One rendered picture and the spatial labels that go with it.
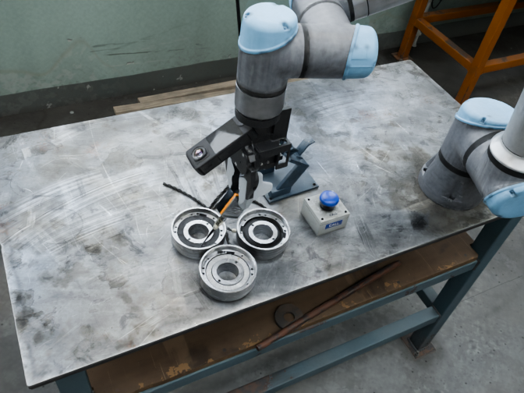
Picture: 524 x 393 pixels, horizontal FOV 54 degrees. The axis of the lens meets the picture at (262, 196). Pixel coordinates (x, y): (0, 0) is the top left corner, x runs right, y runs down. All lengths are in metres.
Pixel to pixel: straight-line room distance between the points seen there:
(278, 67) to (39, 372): 0.59
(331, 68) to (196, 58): 2.03
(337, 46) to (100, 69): 1.97
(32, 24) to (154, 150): 1.35
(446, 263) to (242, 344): 0.60
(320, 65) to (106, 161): 0.61
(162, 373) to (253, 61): 0.70
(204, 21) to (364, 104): 1.37
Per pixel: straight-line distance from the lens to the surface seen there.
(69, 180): 1.16
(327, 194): 1.05
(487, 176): 1.06
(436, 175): 1.21
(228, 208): 0.92
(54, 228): 1.08
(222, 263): 0.97
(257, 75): 0.73
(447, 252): 1.50
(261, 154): 0.82
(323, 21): 0.77
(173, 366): 1.17
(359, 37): 0.75
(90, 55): 2.57
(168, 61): 2.69
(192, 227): 1.02
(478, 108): 1.14
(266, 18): 0.71
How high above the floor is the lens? 1.61
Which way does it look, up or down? 47 degrees down
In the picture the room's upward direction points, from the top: 9 degrees clockwise
